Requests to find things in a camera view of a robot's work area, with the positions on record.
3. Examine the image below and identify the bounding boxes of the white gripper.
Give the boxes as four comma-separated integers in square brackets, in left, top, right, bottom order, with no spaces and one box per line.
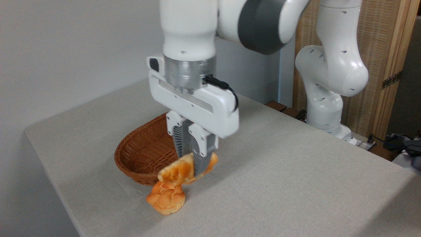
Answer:
[148,69,239,176]

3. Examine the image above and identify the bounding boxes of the long pale braided bread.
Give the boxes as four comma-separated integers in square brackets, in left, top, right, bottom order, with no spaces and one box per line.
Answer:
[158,152,218,187]

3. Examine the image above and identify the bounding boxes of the round orange knotted bread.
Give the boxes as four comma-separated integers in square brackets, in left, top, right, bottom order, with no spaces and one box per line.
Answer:
[146,182,186,216]

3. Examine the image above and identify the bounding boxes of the brown woven wicker basket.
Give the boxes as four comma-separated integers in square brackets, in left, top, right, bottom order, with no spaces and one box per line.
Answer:
[114,112,180,186]

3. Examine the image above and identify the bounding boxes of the grey tablecloth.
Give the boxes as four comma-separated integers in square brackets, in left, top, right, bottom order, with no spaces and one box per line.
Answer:
[24,79,421,237]

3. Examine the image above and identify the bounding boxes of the dark metal screen hinge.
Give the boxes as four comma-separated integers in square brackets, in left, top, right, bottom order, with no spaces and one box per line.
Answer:
[382,71,402,90]

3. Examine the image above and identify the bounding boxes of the wooden rattan folding screen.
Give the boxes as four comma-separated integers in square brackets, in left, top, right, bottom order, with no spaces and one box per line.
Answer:
[293,0,421,142]

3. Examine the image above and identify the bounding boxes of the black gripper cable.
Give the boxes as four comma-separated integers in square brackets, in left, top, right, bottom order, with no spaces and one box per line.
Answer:
[203,75,239,112]

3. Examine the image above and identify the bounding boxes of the black cable bundle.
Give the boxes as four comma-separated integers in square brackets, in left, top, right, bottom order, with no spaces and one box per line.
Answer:
[368,131,421,170]

